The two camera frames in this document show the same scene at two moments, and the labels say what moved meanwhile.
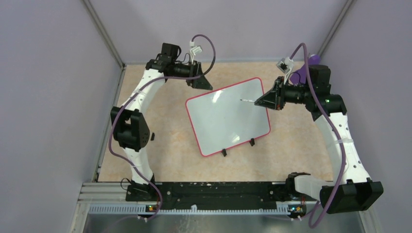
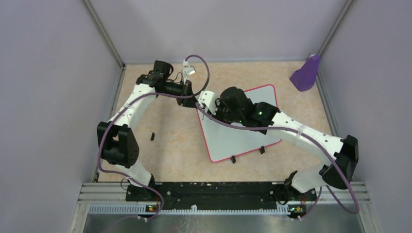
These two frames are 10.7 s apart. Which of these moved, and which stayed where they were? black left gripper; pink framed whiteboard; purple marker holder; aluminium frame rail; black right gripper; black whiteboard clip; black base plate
Moved: black left gripper; black whiteboard clip; pink framed whiteboard; black right gripper
Stayed: aluminium frame rail; purple marker holder; black base plate
